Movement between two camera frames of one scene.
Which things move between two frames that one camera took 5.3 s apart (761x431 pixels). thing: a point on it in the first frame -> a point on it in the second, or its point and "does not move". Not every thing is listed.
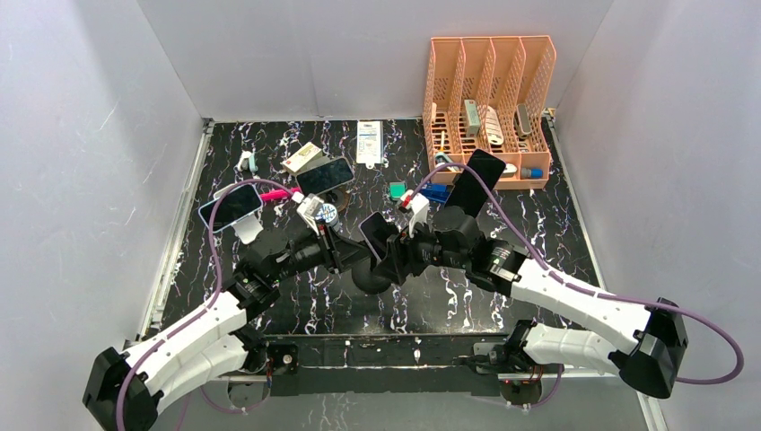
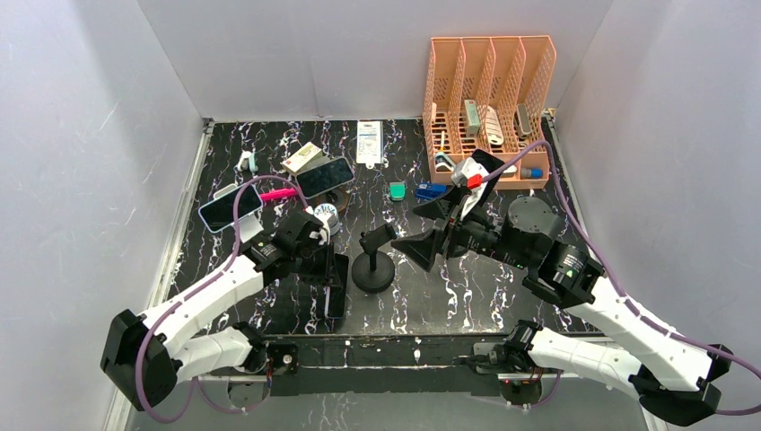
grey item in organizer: [472, 118] does not move
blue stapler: [436, 191] does not move
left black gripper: [340, 253] -> [326, 276]
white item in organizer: [494, 127] does not move
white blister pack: [370, 143] does not move
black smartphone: [377, 230] -> [335, 302]
